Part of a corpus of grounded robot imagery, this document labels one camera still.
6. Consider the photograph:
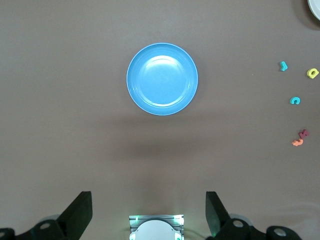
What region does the beige plate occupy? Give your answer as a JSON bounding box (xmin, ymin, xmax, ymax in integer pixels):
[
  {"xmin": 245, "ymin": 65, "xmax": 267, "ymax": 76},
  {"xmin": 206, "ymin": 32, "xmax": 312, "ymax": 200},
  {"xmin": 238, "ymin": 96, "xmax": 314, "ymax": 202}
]
[{"xmin": 307, "ymin": 0, "xmax": 320, "ymax": 21}]

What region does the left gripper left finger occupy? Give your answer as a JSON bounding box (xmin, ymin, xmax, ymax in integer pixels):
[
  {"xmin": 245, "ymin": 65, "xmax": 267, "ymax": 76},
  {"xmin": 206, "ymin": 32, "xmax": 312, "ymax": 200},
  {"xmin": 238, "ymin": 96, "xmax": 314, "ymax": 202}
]
[{"xmin": 0, "ymin": 191, "xmax": 93, "ymax": 240}]

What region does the blue plate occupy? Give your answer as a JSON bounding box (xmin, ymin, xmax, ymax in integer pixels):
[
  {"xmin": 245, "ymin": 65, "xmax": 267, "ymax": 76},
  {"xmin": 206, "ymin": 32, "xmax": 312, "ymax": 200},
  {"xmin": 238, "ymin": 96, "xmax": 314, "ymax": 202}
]
[{"xmin": 126, "ymin": 42, "xmax": 199, "ymax": 117}]

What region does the brown table cover mat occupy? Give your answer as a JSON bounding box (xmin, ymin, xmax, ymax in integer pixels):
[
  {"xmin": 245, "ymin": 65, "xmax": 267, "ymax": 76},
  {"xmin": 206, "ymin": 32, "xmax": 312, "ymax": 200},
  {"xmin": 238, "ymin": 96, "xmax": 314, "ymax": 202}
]
[{"xmin": 0, "ymin": 0, "xmax": 320, "ymax": 240}]

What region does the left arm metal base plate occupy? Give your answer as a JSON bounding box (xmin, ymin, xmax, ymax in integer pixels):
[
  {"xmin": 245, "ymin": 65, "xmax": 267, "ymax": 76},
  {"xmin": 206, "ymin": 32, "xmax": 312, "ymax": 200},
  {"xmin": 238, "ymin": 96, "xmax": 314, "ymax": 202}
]
[{"xmin": 128, "ymin": 214, "xmax": 185, "ymax": 235}]

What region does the yellow foam letter d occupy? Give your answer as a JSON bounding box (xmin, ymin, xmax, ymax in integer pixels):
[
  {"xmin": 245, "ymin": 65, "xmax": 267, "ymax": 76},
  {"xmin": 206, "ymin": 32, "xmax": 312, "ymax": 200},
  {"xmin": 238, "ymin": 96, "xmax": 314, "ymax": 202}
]
[{"xmin": 306, "ymin": 67, "xmax": 320, "ymax": 80}]

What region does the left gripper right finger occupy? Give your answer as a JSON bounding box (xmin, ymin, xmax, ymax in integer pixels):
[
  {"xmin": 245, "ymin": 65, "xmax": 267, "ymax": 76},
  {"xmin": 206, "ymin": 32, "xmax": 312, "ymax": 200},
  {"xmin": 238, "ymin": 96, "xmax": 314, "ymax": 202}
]
[{"xmin": 205, "ymin": 191, "xmax": 301, "ymax": 240}]

